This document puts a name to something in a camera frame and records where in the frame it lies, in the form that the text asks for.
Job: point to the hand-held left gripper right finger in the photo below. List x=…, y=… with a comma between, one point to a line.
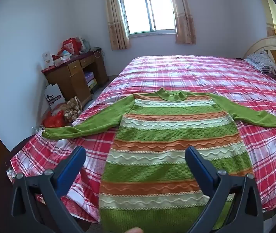
x=199, y=167

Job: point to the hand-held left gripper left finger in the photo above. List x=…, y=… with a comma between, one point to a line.
x=72, y=167

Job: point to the green orange striped knit sweater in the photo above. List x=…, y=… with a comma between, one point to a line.
x=167, y=136

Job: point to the person's left hand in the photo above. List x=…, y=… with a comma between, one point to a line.
x=133, y=230

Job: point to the red plastic bag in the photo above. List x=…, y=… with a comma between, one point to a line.
x=54, y=120

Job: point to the brown patterned bag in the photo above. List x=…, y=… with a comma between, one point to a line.
x=72, y=109

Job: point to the white paper shopping bag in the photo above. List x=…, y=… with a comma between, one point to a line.
x=53, y=97

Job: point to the striped pillow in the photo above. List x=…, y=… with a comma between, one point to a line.
x=264, y=63

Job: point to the brown wooden desk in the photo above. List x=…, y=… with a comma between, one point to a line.
x=72, y=77

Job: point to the stacked boxes in desk shelf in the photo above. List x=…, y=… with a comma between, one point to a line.
x=90, y=79

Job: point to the red plaid bed sheet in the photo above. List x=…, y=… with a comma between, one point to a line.
x=201, y=72

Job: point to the white flat box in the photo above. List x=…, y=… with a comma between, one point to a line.
x=62, y=60

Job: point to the white printed card box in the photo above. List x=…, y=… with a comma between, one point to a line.
x=47, y=60

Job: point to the red gift box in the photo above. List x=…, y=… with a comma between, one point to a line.
x=71, y=46

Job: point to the beige patterned curtain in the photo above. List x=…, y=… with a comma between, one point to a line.
x=185, y=21
x=116, y=24

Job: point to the sliding glass window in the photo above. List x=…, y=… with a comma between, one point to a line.
x=140, y=12

